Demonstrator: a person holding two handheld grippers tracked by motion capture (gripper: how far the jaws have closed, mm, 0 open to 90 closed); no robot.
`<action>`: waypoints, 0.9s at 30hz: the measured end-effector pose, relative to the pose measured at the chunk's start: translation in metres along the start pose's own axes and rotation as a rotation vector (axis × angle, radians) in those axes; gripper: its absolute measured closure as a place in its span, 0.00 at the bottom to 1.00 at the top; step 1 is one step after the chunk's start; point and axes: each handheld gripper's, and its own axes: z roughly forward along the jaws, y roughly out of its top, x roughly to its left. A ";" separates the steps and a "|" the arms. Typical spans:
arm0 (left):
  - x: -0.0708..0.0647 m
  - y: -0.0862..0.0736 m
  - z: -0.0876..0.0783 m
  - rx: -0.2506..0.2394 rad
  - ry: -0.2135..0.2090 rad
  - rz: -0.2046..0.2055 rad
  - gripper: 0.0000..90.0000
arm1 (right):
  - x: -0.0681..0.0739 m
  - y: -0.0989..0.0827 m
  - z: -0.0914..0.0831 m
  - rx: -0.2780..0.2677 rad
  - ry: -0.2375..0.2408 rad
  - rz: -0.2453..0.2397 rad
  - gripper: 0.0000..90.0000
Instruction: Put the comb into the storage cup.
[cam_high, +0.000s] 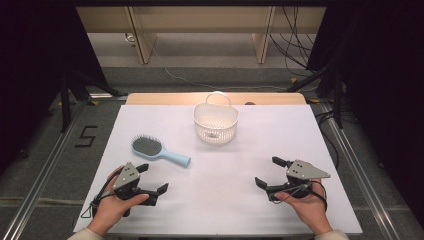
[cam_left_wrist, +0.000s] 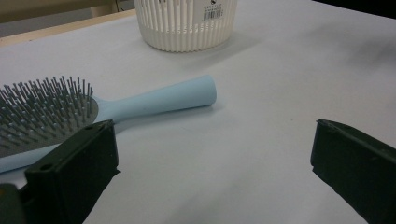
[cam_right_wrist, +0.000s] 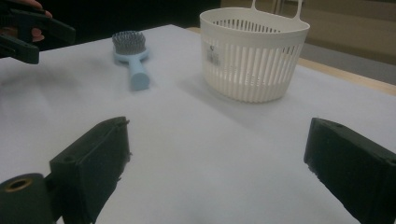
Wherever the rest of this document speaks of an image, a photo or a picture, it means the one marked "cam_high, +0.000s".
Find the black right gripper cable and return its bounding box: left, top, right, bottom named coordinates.
left=270, top=179, right=329, bottom=213

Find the light blue hairbrush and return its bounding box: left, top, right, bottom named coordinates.
left=130, top=134, right=193, bottom=169

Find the person's left hand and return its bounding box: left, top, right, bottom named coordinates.
left=87, top=165, right=150, bottom=236

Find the bundle of black cables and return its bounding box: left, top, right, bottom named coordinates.
left=269, top=5, right=318, bottom=78

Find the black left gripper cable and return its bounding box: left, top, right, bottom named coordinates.
left=80, top=174, right=118, bottom=220

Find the white floor cable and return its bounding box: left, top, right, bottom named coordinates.
left=150, top=44, right=319, bottom=93

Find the white plastic basket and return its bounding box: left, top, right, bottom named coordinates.
left=192, top=91, right=240, bottom=145

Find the black metal stand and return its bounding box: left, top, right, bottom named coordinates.
left=59, top=68, right=129, bottom=133
left=285, top=61, right=346, bottom=130

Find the black curtain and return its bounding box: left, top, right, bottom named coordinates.
left=305, top=0, right=424, bottom=221
left=0, top=0, right=113, bottom=174

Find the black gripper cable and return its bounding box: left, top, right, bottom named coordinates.
left=270, top=179, right=329, bottom=213
left=80, top=174, right=118, bottom=220

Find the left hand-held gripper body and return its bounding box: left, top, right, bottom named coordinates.
left=111, top=161, right=150, bottom=203

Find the person's right hand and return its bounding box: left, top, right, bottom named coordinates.
left=273, top=179, right=334, bottom=236

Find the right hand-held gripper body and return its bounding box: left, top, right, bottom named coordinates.
left=282, top=159, right=332, bottom=200

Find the aluminium floor rail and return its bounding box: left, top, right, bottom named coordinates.
left=1, top=99, right=93, bottom=240
left=311, top=101, right=403, bottom=240

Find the black floor cable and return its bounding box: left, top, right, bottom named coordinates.
left=314, top=109, right=342, bottom=170

